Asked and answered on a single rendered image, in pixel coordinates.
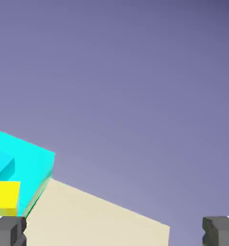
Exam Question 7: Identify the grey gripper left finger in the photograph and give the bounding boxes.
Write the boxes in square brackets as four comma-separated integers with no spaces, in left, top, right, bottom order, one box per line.
[0,215,27,246]

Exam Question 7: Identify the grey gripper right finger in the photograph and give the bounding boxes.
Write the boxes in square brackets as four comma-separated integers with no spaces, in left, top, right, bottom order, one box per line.
[202,215,229,246]

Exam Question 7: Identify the small yellow cube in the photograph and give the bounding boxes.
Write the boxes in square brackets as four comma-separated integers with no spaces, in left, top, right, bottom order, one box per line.
[0,181,21,217]

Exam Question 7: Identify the small cyan cube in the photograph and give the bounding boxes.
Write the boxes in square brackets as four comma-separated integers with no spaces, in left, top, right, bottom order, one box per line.
[0,148,15,182]

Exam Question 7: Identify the large cyan box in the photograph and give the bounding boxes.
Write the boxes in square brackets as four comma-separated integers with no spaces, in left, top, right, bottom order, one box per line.
[0,127,56,219]

